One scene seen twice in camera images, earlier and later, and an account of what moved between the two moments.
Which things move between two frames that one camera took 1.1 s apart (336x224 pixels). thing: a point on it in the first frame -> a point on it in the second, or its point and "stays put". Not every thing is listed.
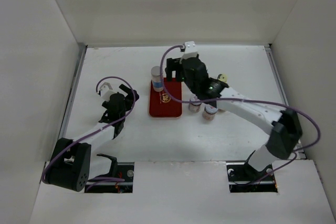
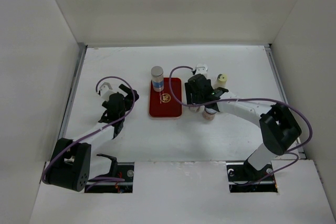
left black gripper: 129,93 stays put
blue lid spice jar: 194,107 stays put
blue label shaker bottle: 157,81 stays put
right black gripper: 174,64 -> 190,91
